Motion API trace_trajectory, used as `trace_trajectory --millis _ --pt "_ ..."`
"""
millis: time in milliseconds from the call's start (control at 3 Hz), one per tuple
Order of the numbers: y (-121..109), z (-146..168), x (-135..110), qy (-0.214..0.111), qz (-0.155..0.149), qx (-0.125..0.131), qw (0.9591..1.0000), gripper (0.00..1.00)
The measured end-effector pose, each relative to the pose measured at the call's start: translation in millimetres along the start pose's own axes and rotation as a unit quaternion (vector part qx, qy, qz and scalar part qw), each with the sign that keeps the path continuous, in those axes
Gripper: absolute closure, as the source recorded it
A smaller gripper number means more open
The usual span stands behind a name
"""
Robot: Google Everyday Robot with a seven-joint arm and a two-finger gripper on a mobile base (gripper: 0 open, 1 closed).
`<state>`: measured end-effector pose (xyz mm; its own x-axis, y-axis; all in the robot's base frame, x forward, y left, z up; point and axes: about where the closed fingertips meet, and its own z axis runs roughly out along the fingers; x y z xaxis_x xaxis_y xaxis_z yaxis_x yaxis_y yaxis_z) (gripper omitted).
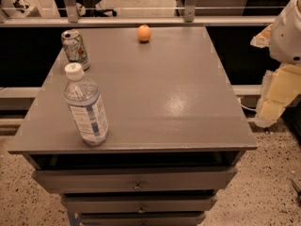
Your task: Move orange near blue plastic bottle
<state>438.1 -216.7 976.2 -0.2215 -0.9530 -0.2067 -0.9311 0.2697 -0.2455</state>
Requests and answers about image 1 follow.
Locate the bottom grey drawer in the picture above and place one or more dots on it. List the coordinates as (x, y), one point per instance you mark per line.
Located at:
(148, 219)

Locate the middle grey drawer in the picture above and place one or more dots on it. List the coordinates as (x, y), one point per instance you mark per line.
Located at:
(139, 204)

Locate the green soda can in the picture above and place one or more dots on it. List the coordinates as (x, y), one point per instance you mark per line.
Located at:
(74, 48)

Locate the clear plastic water bottle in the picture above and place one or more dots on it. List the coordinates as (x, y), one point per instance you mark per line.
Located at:
(86, 105)

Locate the orange fruit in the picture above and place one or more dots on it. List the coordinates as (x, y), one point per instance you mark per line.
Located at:
(143, 33)

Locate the grey drawer cabinet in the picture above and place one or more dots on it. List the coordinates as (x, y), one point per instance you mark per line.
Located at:
(168, 102)

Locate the grey drawer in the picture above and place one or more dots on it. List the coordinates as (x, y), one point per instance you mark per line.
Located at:
(134, 180)
(139, 204)
(148, 219)

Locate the top grey drawer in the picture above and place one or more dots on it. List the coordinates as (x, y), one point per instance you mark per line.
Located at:
(134, 180)

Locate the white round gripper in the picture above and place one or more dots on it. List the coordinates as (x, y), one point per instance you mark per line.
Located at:
(288, 40)

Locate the metal window rail frame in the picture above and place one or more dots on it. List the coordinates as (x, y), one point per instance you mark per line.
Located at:
(11, 17)

